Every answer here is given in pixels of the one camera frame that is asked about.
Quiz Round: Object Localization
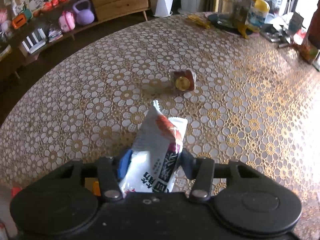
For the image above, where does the wooden tv cabinet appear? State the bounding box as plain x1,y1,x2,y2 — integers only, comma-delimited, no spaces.
1,0,150,80

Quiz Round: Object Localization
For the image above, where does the glass cup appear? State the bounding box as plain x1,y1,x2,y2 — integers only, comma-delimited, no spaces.
217,0,235,28

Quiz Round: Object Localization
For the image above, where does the orange tissue box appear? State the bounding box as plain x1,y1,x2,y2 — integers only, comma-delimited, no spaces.
11,13,27,30

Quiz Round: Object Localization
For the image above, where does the yellow small wrapper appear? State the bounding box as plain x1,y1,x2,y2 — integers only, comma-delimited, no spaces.
188,15,210,29

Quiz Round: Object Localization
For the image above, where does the white slatted file rack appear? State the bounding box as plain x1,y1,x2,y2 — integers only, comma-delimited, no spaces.
22,28,47,54

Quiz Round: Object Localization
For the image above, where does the white red snack packet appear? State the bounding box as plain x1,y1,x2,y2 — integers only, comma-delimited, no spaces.
119,100,188,195

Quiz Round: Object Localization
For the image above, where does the yellow lid wipes canister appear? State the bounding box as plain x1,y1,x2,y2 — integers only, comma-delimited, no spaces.
245,0,270,32

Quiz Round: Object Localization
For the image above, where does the small brown gold snack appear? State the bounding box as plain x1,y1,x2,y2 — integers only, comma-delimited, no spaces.
172,69,196,92

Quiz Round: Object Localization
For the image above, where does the purple kettlebell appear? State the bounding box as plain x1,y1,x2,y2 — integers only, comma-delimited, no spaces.
73,0,95,25

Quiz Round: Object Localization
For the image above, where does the gold tall packet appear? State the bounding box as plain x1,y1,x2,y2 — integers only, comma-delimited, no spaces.
233,0,256,38

